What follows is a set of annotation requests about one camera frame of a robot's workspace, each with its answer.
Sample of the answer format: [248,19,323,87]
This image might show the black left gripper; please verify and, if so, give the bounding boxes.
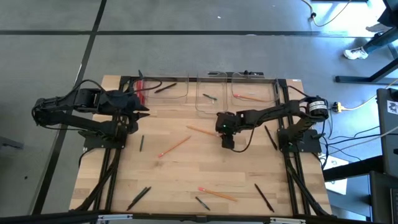
[103,91,150,124]

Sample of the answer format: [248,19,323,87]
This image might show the orange pencil pink eraser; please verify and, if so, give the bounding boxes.
[198,186,239,203]
[233,93,266,103]
[185,124,222,138]
[157,135,192,158]

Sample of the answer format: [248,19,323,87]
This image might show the red stapler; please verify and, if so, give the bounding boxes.
[136,79,147,105]

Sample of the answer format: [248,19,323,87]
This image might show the clear plastic bin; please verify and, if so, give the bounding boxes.
[195,70,229,119]
[230,72,280,108]
[143,73,190,105]

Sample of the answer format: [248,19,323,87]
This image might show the black crossbar silver brackets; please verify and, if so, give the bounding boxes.
[0,210,398,224]

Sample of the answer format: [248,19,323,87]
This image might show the white paper sheet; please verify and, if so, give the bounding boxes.
[325,154,348,196]

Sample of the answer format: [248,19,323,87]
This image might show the grey floor object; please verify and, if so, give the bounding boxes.
[0,136,25,151]

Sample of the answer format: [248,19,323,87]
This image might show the black desk leg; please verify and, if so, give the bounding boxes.
[335,57,398,85]

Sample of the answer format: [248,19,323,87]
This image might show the person's white shoe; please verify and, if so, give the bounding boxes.
[365,23,389,34]
[343,46,369,61]

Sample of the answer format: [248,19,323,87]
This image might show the grey equipment case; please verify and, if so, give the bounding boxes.
[376,88,398,178]

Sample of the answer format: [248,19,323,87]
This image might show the black side table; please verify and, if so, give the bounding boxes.
[323,155,398,224]

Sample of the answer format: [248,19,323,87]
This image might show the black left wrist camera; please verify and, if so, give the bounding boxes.
[127,119,140,135]

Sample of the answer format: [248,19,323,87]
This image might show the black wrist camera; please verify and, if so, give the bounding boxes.
[220,135,236,150]
[127,119,140,135]

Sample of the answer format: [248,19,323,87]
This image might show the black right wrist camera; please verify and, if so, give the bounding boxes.
[220,135,236,150]

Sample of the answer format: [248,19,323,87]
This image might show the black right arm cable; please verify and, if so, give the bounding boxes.
[231,126,257,154]

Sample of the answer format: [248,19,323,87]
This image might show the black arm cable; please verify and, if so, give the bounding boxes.
[231,126,257,154]
[124,79,163,94]
[67,78,106,100]

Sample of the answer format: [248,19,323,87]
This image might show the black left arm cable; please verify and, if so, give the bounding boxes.
[67,78,106,100]
[124,79,163,94]

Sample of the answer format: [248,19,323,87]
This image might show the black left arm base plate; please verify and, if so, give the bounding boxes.
[83,129,129,149]

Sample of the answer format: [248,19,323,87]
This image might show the black metal table frame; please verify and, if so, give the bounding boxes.
[74,70,333,218]

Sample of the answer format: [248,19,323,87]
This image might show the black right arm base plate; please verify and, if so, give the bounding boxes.
[277,129,323,154]

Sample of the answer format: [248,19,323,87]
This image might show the black floor cables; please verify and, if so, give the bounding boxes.
[320,124,398,166]

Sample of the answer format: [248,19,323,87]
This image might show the yellow floor cable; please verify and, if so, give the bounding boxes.
[301,0,354,28]

